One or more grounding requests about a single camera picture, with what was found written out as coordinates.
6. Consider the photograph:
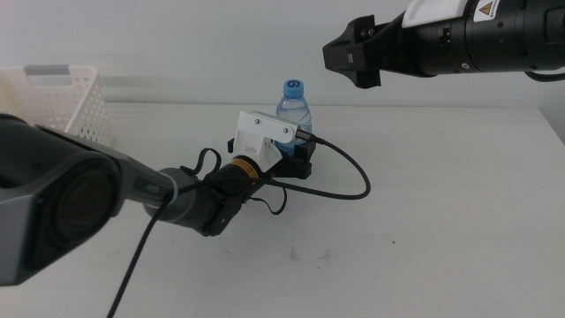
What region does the clear water bottle blue cap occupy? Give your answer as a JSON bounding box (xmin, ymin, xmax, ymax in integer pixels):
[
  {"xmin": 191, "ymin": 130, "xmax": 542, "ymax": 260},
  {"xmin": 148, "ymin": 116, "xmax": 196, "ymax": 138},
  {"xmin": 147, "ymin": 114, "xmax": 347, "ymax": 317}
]
[{"xmin": 275, "ymin": 79, "xmax": 313, "ymax": 156}]

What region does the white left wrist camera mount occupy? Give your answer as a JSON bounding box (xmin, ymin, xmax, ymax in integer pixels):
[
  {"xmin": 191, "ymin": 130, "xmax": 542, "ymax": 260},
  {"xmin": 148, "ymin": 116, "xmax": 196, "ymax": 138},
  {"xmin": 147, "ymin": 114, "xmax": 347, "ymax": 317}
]
[{"xmin": 232, "ymin": 110, "xmax": 299, "ymax": 172}]

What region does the black braided cable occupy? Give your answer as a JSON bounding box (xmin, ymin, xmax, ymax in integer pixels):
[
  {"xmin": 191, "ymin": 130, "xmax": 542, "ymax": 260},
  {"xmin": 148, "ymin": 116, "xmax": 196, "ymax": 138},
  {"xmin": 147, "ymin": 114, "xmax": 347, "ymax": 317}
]
[
  {"xmin": 524, "ymin": 69, "xmax": 565, "ymax": 84},
  {"xmin": 105, "ymin": 126, "xmax": 372, "ymax": 318}
]

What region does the white perforated plastic basket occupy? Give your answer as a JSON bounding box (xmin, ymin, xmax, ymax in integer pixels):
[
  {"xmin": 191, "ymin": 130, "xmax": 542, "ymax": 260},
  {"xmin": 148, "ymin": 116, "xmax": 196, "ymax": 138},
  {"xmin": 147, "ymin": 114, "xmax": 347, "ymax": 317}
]
[{"xmin": 0, "ymin": 64, "xmax": 114, "ymax": 147}]

